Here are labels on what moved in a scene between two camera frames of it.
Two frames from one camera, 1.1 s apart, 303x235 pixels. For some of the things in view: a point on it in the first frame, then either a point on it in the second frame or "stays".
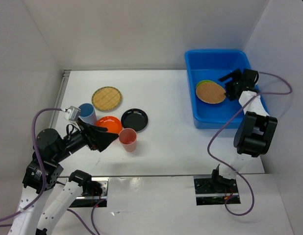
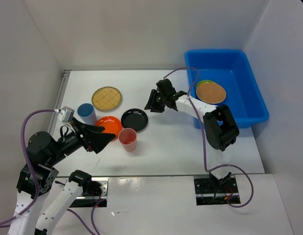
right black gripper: x=237 y=73 -> x=151 y=103
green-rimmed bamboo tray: x=106 y=98 stays
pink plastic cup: x=128 y=138 stays
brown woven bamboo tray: x=210 y=93 stays
